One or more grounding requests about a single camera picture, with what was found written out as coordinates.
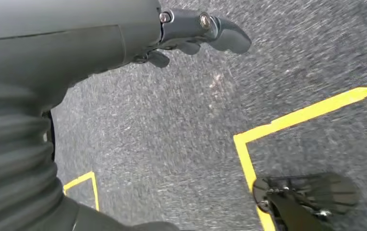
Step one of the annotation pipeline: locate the black robot foot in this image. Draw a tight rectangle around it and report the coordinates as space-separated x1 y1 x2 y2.
252 172 361 231

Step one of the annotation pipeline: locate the yellow floor tape square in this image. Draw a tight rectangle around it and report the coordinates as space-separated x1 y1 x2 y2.
233 77 367 231
63 171 101 212

